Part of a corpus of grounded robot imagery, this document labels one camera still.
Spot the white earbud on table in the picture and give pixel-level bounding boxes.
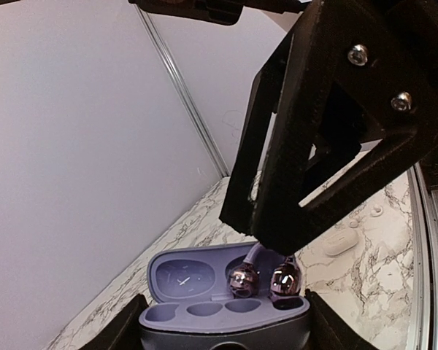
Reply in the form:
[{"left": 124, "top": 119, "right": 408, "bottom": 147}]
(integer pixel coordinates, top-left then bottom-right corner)
[{"left": 370, "top": 205, "right": 384, "bottom": 217}]

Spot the aluminium front rail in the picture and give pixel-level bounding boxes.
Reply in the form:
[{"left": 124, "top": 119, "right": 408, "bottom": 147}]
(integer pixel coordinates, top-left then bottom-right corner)
[{"left": 407, "top": 147, "right": 438, "bottom": 349}]

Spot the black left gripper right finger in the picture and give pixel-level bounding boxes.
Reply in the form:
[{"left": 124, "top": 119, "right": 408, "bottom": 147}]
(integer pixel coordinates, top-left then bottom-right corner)
[{"left": 304, "top": 289, "right": 377, "bottom": 350}]

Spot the purple earbud charging case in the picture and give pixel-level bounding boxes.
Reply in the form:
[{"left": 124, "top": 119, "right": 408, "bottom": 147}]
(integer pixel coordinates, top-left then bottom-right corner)
[{"left": 139, "top": 242, "right": 310, "bottom": 349}]

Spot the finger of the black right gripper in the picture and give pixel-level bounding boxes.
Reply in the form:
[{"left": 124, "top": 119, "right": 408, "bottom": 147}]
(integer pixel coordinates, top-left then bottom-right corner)
[
  {"left": 250, "top": 0, "right": 438, "bottom": 256},
  {"left": 218, "top": 69, "right": 289, "bottom": 236}
]

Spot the purple earbud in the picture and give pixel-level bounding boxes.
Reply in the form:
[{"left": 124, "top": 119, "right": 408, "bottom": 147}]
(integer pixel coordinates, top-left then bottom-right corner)
[{"left": 227, "top": 243, "right": 302, "bottom": 309}]

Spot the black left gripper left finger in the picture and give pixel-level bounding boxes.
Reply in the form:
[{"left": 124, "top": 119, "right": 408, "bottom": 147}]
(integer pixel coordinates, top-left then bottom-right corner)
[{"left": 80, "top": 294, "right": 148, "bottom": 350}]

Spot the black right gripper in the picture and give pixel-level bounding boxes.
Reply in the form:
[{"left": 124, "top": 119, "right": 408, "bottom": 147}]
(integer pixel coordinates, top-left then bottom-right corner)
[{"left": 127, "top": 0, "right": 438, "bottom": 92}]

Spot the right aluminium frame post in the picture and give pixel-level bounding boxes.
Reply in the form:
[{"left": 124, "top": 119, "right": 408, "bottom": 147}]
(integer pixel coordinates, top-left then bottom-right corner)
[{"left": 135, "top": 5, "right": 230, "bottom": 177}]

